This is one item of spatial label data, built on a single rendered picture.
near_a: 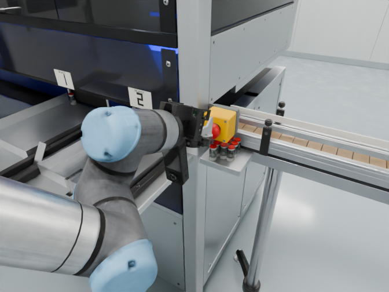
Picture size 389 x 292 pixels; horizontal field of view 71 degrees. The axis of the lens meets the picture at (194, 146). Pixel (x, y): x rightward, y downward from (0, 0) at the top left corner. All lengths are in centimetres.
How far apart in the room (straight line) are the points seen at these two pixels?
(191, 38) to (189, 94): 14
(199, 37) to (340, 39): 467
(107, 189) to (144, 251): 11
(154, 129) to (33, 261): 22
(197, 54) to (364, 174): 51
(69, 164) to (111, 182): 44
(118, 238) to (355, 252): 166
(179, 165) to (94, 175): 18
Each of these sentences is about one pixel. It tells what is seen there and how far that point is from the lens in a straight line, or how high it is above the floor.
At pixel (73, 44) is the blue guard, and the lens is 97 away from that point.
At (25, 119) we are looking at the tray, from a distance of 117.
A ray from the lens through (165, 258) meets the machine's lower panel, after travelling 130.
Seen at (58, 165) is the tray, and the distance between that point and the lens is 85.
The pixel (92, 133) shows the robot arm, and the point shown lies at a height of 116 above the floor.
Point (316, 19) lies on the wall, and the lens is 526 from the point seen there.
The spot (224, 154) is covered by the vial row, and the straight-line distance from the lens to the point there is 78.
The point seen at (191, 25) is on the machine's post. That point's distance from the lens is 67.
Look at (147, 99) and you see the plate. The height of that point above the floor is 103.
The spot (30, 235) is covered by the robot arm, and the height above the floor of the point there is 115.
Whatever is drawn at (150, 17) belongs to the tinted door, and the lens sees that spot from 74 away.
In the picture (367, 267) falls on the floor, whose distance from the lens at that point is 185.
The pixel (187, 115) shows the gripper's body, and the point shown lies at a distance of 53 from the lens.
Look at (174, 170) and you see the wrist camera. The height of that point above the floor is 100.
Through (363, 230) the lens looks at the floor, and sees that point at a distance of 203.
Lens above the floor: 135
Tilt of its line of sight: 33 degrees down
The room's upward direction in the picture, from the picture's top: straight up
